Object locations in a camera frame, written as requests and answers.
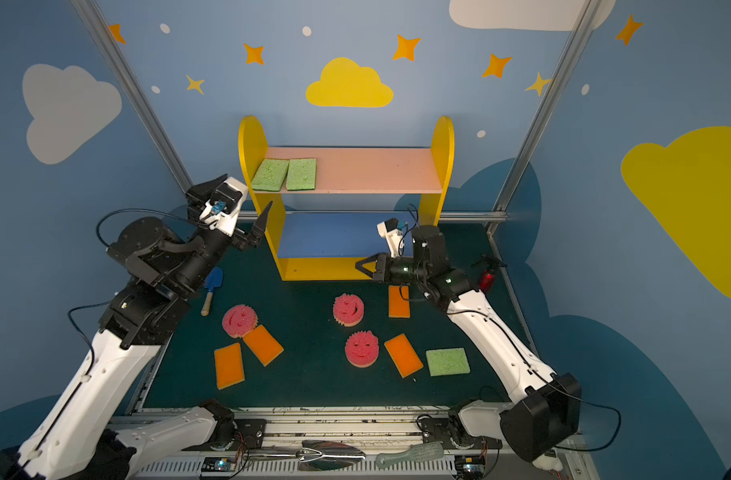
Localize green sponge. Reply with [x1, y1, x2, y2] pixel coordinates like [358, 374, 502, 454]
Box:
[285, 158, 317, 192]
[425, 348, 471, 377]
[251, 158, 290, 192]

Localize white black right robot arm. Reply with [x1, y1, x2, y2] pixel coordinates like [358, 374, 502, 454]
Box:
[355, 218, 581, 470]

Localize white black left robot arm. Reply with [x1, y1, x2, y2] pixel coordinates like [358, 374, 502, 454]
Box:
[0, 175, 269, 479]

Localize yellow shelf with coloured boards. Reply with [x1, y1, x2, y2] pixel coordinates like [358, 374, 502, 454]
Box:
[238, 116, 455, 281]

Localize orange sponge near shelf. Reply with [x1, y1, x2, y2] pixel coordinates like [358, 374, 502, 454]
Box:
[389, 285, 411, 319]

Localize blue toy shovel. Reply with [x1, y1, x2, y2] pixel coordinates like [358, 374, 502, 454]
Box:
[200, 267, 223, 317]

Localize pink smiley sponge centre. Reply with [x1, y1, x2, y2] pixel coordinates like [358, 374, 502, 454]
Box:
[332, 294, 364, 327]

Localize pink smiley sponge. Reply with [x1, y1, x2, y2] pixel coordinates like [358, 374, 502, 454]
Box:
[332, 294, 364, 327]
[221, 304, 258, 338]
[344, 331, 379, 368]

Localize red toy fire extinguisher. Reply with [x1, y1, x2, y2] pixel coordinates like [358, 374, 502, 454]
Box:
[473, 255, 507, 293]

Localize pink smiley sponge left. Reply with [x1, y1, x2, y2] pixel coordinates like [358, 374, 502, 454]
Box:
[221, 304, 258, 338]

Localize pink smiley sponge front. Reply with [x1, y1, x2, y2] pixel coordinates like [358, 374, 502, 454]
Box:
[344, 331, 379, 368]

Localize orange sponge front centre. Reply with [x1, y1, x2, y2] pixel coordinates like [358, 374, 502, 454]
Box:
[385, 334, 423, 378]

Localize orange sponge tilted left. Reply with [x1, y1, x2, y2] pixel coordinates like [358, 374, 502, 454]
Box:
[243, 325, 284, 367]

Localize orange sponge front left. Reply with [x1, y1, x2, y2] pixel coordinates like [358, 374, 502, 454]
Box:
[213, 343, 245, 390]

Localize pale green brush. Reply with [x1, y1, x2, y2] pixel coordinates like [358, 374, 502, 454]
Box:
[375, 441, 445, 469]

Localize right green circuit board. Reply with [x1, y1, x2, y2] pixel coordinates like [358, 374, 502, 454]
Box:
[455, 456, 487, 480]

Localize green circuit board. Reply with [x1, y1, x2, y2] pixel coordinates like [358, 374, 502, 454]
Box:
[199, 457, 237, 478]
[455, 456, 487, 480]

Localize left green circuit board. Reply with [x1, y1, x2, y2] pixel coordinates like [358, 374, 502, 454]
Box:
[199, 457, 237, 478]

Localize white plush toy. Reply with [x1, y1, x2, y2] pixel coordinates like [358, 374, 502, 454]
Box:
[531, 453, 563, 472]

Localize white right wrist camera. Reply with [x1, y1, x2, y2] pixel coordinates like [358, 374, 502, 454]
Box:
[377, 218, 405, 258]

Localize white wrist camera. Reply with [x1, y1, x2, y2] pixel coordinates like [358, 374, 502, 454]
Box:
[199, 177, 248, 237]
[377, 218, 405, 258]

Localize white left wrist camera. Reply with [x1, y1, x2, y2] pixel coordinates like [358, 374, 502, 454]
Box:
[199, 177, 248, 237]

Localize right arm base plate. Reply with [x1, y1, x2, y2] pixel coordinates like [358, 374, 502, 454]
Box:
[415, 414, 503, 451]

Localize aluminium rail base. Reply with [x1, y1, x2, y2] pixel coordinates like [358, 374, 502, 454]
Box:
[105, 406, 601, 479]

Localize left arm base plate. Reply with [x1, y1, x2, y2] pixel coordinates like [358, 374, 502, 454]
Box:
[206, 419, 267, 451]

